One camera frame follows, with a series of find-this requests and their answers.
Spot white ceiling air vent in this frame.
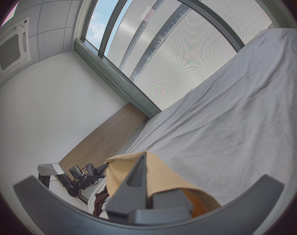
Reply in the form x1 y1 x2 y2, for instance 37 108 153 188
0 17 31 77

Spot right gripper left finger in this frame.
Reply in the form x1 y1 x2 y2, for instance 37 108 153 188
106 154 148 222

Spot brown garment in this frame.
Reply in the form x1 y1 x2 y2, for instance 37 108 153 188
93 186 112 216

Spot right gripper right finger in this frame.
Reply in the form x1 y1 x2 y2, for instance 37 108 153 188
152 189 193 217

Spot window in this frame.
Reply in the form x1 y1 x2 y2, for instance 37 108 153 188
74 0 274 112

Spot yellow shorts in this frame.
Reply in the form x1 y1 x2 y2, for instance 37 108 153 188
106 151 222 218

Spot grey-green curtain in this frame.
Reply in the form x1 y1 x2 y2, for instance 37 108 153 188
74 39 161 118

